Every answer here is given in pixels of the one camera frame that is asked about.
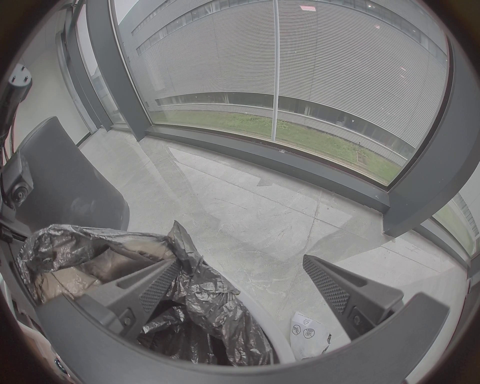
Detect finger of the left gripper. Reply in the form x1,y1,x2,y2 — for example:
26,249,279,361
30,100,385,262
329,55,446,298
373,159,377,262
0,219,29,241

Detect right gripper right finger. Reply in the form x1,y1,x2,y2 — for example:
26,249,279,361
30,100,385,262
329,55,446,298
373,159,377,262
302,254,405,343

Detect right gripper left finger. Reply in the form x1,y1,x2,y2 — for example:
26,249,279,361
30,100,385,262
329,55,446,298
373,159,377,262
75,259,184,342

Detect white printed wrapper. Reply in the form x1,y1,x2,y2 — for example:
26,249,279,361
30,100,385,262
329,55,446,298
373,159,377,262
290,310,333,361

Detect black plastic bag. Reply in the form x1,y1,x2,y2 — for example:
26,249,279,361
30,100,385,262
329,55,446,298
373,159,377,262
17,220,274,367

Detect white trash bin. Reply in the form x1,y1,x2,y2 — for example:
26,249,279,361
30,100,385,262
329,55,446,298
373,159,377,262
234,294,298,366

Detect window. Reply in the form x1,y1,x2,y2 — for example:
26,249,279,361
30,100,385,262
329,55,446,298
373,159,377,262
56,0,480,263

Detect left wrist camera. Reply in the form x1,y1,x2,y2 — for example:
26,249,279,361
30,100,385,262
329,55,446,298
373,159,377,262
0,152,35,212

